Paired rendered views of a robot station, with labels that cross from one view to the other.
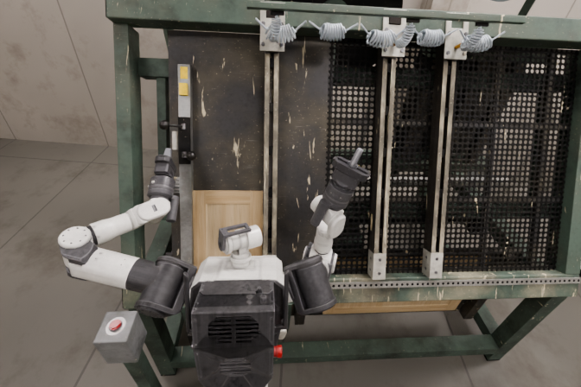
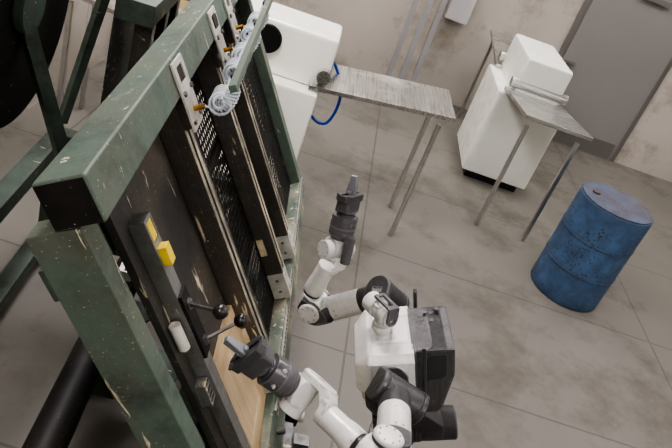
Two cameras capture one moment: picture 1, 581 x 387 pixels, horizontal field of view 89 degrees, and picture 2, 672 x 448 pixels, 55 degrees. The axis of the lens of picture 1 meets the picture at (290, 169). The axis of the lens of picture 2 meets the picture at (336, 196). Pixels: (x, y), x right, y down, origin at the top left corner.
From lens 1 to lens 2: 198 cm
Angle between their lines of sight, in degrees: 77
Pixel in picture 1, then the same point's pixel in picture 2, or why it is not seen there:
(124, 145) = (178, 405)
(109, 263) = (404, 415)
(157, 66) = not seen: hidden behind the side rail
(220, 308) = (447, 334)
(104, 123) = not seen: outside the picture
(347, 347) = not seen: hidden behind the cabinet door
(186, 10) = (144, 130)
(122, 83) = (135, 318)
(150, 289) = (415, 395)
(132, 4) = (113, 170)
